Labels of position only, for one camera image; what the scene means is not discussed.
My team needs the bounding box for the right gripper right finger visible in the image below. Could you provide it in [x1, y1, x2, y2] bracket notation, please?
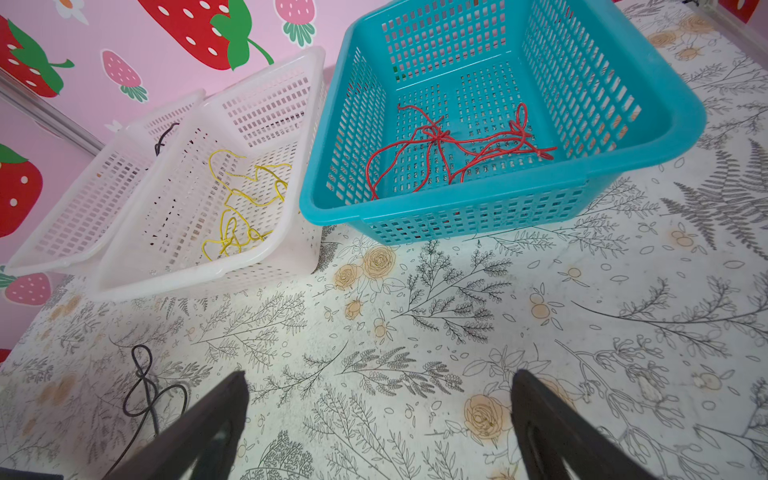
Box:
[510, 370, 651, 479]

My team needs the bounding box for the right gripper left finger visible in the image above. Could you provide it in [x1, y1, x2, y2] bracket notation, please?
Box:
[106, 371, 249, 479]

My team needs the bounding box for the red cable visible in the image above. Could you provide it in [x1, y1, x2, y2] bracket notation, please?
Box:
[364, 103, 481, 202]
[446, 103, 559, 184]

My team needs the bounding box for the middle white plastic basket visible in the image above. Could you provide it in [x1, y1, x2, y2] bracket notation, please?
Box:
[89, 47, 326, 301]

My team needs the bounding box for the white plastic basket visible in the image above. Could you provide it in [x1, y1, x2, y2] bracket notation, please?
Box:
[89, 47, 326, 301]
[5, 89, 205, 277]

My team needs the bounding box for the left white plastic basket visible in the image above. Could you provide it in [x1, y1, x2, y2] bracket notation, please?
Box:
[5, 89, 205, 277]

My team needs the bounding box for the teal plastic basket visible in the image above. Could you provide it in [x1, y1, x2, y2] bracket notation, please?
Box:
[301, 1, 706, 245]

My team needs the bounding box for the left aluminium corner post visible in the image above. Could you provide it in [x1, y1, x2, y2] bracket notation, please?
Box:
[1, 71, 105, 156]

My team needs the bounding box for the aluminium corner post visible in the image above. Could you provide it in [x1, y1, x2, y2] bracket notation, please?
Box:
[1, 71, 105, 156]
[685, 0, 767, 56]

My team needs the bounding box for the right aluminium corner post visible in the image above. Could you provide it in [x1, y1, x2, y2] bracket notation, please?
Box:
[685, 0, 767, 56]

